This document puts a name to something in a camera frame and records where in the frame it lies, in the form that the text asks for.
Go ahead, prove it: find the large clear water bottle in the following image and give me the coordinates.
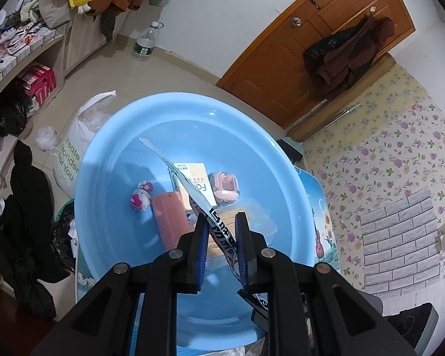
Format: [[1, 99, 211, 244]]
[[133, 21, 164, 62]]

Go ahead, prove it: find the red cardboard box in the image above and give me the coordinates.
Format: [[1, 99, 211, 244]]
[[20, 64, 57, 106]]

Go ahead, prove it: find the pink rectangular case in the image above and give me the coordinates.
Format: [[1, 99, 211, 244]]
[[151, 191, 191, 251]]

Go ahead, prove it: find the dark brown jacket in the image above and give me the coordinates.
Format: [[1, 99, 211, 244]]
[[302, 15, 395, 99]]

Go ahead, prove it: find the snack packet with red print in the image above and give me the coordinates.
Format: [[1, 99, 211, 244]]
[[138, 137, 271, 316]]

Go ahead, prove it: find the light wood wardrobe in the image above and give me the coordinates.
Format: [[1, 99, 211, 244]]
[[63, 11, 115, 78]]

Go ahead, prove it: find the pile of snack packets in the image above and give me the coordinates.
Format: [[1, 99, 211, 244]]
[[0, 18, 56, 71]]

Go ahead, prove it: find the black shoe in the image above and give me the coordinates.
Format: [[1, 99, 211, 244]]
[[384, 302, 440, 349]]

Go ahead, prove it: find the pink and white cat toy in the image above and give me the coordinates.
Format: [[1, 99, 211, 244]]
[[130, 180, 154, 212]]

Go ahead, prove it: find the white and yellow box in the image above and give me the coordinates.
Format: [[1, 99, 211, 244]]
[[171, 162, 217, 212]]

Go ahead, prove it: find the white shopping bag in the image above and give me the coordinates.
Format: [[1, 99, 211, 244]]
[[53, 90, 117, 197]]

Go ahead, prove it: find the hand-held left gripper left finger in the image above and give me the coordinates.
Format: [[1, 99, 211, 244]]
[[30, 213, 210, 356]]

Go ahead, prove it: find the scenic print desktop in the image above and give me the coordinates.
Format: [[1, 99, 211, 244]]
[[74, 167, 357, 356]]

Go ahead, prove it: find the brown wooden door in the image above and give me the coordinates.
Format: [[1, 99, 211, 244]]
[[217, 0, 416, 128]]

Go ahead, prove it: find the pink earbuds case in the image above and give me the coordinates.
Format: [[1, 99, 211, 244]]
[[208, 171, 241, 205]]

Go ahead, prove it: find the grey dustpan with long handle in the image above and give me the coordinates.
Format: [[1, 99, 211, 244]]
[[282, 102, 360, 164]]

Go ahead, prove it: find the clear box of toothpicks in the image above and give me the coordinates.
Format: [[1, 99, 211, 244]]
[[222, 198, 279, 247]]

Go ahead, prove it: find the black clothes heap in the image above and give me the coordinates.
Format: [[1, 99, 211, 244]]
[[0, 141, 75, 317]]

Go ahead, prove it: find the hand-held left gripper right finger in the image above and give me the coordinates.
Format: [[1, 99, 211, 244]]
[[234, 212, 418, 356]]

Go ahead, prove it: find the crumpled white plastic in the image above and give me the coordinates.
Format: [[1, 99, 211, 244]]
[[35, 126, 60, 152]]

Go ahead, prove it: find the black plastic bag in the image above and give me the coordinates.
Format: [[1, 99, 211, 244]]
[[0, 89, 30, 138]]

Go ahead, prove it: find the light blue plastic basin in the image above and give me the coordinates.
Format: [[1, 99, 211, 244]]
[[74, 93, 317, 351]]

